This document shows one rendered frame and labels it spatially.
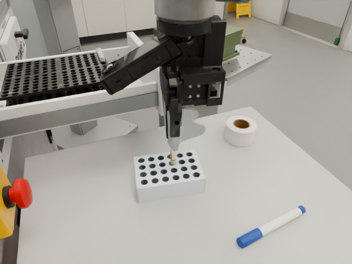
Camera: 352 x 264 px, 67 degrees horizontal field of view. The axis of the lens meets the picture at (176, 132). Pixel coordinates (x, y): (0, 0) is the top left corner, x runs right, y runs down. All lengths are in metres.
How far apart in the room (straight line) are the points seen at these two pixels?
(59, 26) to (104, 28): 2.14
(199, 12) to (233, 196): 0.33
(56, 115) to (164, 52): 0.29
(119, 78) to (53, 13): 1.28
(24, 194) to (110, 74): 0.19
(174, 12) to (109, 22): 3.44
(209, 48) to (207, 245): 0.29
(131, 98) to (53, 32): 1.11
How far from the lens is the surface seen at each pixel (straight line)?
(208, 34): 0.36
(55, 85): 0.62
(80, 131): 1.92
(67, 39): 1.69
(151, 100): 0.59
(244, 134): 0.60
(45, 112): 0.57
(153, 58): 0.35
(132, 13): 3.81
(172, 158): 0.47
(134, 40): 0.73
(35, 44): 2.37
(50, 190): 0.57
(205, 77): 0.36
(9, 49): 0.84
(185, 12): 0.33
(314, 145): 2.03
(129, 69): 0.36
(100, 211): 0.50
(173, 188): 0.49
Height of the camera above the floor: 1.15
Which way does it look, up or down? 37 degrees down
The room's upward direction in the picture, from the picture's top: straight up
